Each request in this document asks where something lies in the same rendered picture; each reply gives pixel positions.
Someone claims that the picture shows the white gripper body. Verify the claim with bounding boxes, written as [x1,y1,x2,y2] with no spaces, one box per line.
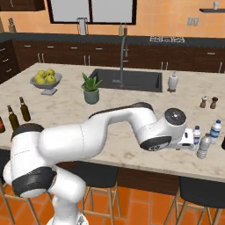
[175,136,195,149]

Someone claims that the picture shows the clear plastic bottle blue label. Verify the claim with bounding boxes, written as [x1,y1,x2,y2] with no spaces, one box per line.
[209,119,222,145]
[189,125,202,152]

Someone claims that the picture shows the clear plastic bottle grey cap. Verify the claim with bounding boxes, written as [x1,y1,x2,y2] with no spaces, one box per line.
[196,133,212,160]

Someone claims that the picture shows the brown shaker with white cap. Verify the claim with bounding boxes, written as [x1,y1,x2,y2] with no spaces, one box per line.
[200,96,208,109]

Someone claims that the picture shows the brown shaker with dark cap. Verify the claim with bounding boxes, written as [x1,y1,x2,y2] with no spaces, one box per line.
[209,97,219,110]

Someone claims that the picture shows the black bar stool wooden legs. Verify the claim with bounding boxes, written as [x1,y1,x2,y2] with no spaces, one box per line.
[163,175,225,225]
[55,160,122,225]
[0,149,42,225]

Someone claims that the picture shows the dark wooden island base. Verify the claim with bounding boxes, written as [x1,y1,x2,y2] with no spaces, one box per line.
[116,166,181,197]

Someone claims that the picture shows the white soap dispenser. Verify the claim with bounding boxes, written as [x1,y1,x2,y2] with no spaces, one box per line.
[167,70,179,92]

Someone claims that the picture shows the dark sink basin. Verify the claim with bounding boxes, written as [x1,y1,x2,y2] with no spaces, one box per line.
[88,68,163,93]

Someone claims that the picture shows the hob with white grates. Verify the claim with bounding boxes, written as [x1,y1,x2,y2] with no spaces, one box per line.
[149,35,186,44]

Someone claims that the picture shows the grey tall tap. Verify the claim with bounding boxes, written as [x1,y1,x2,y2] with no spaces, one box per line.
[112,34,129,89]

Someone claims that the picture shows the green plant in grey pot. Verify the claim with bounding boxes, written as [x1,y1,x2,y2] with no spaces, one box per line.
[81,72,104,105]

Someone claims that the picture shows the dark brown base cupboards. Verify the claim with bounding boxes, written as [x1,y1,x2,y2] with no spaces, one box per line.
[0,39,225,85]

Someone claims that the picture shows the white paper towel holder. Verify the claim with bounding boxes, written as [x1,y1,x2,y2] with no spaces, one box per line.
[76,17,89,37]

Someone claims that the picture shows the dark framed window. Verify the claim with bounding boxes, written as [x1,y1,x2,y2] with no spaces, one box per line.
[46,0,138,25]

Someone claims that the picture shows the brown glass bottle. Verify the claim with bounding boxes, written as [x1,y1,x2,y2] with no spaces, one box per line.
[18,96,32,123]
[6,105,20,132]

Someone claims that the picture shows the red glass bottle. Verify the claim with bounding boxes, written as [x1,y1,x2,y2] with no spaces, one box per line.
[0,116,6,134]

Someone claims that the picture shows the brown knife block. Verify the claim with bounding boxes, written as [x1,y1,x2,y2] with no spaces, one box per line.
[7,18,18,33]

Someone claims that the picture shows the grey wall outlet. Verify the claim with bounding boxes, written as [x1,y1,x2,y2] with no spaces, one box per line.
[186,17,200,27]

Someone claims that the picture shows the dark wall shelf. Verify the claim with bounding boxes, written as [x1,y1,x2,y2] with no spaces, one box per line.
[199,8,225,14]

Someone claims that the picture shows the grey pedestal fruit bowl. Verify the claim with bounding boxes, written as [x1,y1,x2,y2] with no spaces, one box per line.
[29,72,63,96]

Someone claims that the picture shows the dark brown wall cupboard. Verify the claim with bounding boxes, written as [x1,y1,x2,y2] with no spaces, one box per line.
[0,0,47,12]

